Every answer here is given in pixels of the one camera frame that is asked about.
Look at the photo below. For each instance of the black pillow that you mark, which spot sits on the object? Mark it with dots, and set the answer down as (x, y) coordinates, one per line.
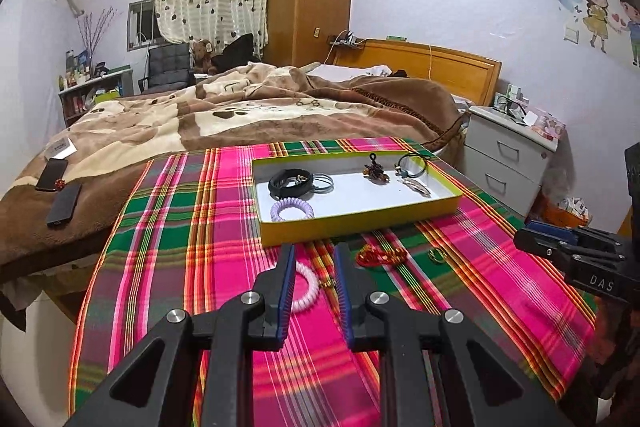
(240, 52)

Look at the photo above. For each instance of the wooden bed headboard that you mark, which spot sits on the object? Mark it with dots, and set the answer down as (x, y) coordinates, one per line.
(450, 69)

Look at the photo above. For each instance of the white power strip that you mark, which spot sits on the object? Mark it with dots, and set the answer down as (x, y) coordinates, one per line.
(347, 41)

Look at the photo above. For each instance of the black eyeglasses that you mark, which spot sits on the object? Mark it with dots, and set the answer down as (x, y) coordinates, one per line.
(510, 104)

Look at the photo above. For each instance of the cartoon couple wall sticker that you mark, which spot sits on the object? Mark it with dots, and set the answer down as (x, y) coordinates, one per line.
(595, 14)

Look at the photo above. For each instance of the brown beaded hair ornament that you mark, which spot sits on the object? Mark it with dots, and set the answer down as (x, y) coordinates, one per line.
(375, 169)

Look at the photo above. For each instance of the white pillow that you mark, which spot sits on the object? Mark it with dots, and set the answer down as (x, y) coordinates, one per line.
(350, 72)

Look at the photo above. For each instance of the yellow cardboard box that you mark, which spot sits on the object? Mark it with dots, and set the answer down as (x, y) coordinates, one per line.
(350, 222)

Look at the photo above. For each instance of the black remote control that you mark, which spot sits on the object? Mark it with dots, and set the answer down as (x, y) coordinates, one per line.
(64, 205)

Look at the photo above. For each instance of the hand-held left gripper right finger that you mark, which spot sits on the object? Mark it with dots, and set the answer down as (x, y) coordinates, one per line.
(344, 292)

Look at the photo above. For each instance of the white desk with bottles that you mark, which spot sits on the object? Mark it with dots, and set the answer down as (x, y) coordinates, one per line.
(80, 102)

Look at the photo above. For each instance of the brown teddy bear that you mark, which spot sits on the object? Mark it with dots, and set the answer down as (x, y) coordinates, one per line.
(202, 57)

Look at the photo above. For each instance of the black office chair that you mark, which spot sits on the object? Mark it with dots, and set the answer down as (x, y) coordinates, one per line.
(167, 67)

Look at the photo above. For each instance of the brown patterned blanket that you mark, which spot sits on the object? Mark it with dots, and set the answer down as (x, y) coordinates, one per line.
(200, 117)

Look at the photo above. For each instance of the dark smartphone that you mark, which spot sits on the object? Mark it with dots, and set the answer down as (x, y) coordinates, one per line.
(51, 174)

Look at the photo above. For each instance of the white wall socket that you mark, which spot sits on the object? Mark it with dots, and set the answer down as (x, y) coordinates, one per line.
(572, 34)

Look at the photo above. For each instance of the purple dried flower branches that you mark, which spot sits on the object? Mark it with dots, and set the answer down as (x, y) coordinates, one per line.
(95, 34)

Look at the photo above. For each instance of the pink floral box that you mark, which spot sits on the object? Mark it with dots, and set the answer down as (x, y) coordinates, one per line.
(547, 127)

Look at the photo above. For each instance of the pink green plaid tablecloth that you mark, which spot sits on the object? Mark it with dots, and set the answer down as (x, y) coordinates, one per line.
(190, 227)

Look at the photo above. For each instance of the green box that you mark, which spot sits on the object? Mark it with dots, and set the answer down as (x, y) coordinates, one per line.
(107, 94)

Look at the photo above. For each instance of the orange storage box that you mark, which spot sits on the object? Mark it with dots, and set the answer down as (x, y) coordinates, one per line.
(567, 212)

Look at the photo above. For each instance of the brown metal hair clip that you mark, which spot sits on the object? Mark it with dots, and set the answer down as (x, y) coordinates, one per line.
(417, 188)

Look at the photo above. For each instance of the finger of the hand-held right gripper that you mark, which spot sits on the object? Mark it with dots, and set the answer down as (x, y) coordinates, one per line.
(540, 244)
(547, 228)

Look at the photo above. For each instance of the window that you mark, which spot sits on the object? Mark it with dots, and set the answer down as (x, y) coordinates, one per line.
(140, 27)

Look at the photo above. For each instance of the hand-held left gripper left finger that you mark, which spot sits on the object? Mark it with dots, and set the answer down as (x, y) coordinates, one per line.
(286, 287)

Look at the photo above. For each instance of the black hair band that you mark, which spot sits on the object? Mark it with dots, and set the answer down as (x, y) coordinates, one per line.
(276, 191)

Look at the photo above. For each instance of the white drawer nightstand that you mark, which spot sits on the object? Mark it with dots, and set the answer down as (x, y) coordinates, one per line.
(505, 157)

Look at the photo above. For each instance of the white card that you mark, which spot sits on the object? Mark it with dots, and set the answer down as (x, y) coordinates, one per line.
(60, 149)

